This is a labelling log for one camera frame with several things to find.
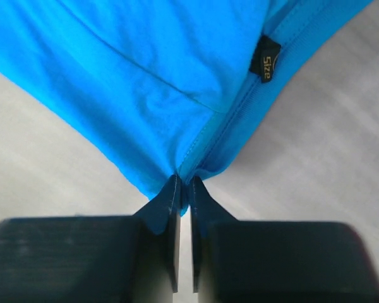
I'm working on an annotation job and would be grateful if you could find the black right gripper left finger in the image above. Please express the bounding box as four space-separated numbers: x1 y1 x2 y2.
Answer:
0 175 181 302

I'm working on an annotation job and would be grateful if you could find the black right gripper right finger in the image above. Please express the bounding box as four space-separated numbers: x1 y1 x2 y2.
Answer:
189 177 379 302

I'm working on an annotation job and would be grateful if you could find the blue t shirt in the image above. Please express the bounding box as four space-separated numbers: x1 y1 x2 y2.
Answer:
0 1 367 197

